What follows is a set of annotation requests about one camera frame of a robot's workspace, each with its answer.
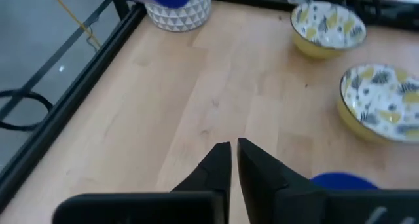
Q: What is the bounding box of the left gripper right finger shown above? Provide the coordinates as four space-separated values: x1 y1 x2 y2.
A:
237 138 328 224

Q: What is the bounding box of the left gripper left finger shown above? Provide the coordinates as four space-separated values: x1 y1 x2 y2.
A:
172 141 232 224

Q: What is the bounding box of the blue plastic bowl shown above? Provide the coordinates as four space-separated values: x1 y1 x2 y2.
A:
310 172 380 191

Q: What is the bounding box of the yellow bowl with patterned inside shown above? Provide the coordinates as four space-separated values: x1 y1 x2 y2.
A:
337 63 419 145
290 1 367 60

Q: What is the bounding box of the triangle-patterned planter with plant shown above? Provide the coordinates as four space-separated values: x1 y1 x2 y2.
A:
144 0 213 33

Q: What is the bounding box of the black table edge frame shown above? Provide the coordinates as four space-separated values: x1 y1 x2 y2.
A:
0 0 419 215

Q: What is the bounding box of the yellow hanging cable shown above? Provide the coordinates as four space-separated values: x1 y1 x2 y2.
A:
47 0 103 48

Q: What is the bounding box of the black floor cable loop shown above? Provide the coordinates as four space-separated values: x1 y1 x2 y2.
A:
0 89 54 132

